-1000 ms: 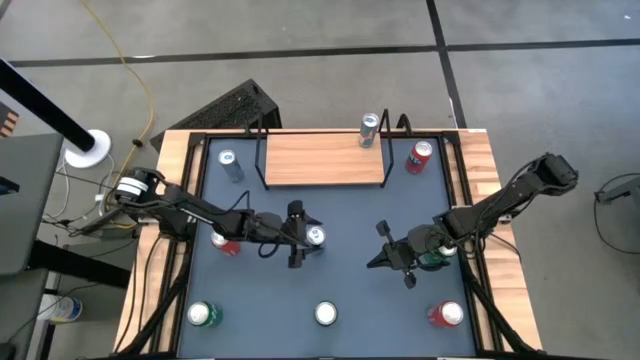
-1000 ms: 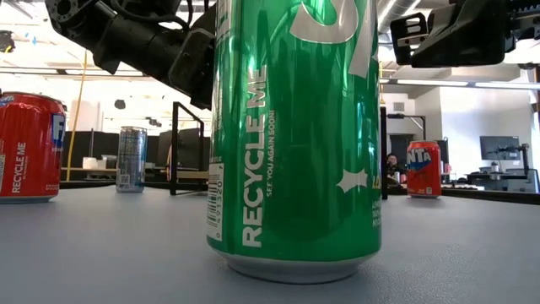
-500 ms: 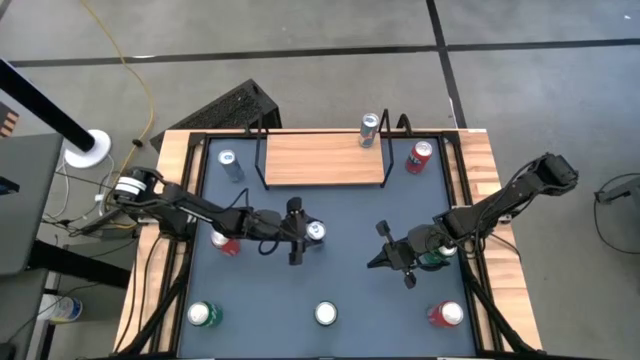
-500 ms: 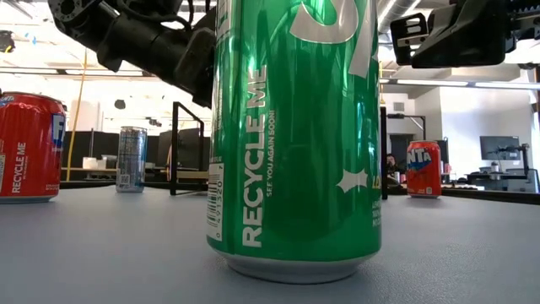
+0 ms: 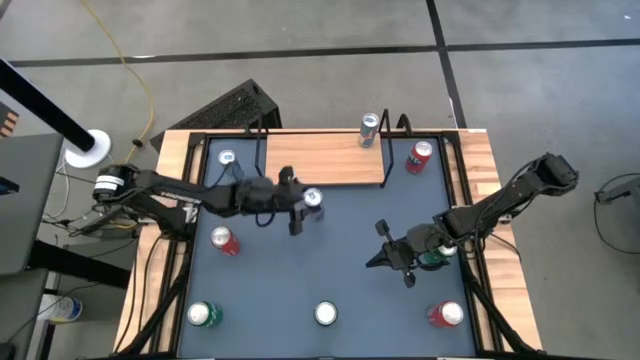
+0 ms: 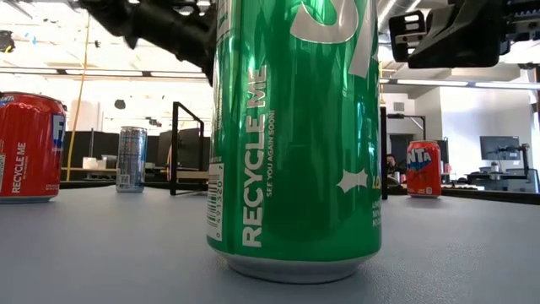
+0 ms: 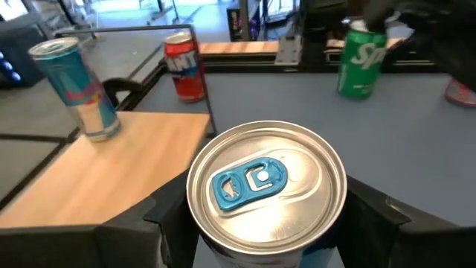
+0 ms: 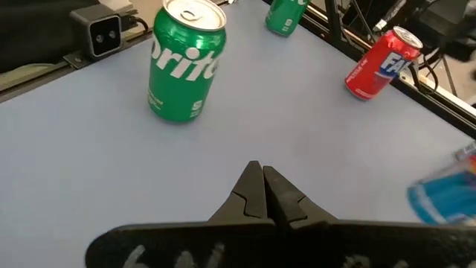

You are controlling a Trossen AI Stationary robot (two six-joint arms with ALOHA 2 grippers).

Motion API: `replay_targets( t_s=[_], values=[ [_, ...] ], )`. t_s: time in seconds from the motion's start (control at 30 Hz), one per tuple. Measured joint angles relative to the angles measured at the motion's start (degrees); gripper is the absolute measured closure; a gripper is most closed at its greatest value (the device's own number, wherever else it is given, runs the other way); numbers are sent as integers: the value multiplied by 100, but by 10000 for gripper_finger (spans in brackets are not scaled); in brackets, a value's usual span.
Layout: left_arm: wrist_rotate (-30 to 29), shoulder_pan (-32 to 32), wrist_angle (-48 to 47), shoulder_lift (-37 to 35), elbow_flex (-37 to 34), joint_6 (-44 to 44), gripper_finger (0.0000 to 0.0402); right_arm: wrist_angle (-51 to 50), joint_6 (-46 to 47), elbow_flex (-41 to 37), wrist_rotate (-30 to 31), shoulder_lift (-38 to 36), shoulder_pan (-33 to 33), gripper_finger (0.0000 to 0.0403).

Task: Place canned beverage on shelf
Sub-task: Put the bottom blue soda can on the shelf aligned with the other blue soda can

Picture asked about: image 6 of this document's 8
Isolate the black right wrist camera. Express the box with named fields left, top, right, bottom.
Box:
left=387, top=9, right=428, bottom=62

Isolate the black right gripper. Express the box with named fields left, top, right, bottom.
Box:
left=408, top=0, right=540, bottom=69

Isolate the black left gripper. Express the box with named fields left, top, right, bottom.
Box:
left=79, top=0, right=219, bottom=88

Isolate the green Sprite can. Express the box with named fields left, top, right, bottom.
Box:
left=205, top=0, right=383, bottom=285

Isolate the person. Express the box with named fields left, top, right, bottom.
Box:
left=386, top=154, right=407, bottom=189

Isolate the red Fanta can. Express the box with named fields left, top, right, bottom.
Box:
left=0, top=91, right=68, bottom=204
left=406, top=140, right=443, bottom=199

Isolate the blue silver Red Bull can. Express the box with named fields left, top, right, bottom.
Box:
left=115, top=125, right=149, bottom=194

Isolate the black office partition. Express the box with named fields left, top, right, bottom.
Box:
left=62, top=129, right=159, bottom=170

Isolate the black computer monitor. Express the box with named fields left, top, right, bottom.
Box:
left=479, top=135, right=521, bottom=161

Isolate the black ceiling spotlight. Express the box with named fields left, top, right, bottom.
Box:
left=0, top=30, right=16, bottom=54

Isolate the wooden shelf with black frame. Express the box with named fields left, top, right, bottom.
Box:
left=170, top=100, right=389, bottom=201

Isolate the yellow cable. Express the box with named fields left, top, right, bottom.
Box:
left=65, top=12, right=92, bottom=183

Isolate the grey box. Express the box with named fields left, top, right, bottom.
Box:
left=505, top=167, right=540, bottom=194

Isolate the wooden office desk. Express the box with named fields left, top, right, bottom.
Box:
left=60, top=166, right=119, bottom=183

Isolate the black metal rig frame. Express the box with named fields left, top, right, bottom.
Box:
left=58, top=179, right=540, bottom=206

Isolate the large black monitor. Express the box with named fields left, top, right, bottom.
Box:
left=156, top=128, right=211, bottom=172

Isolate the black metal stand frame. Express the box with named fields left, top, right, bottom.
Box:
left=386, top=111, right=427, bottom=143

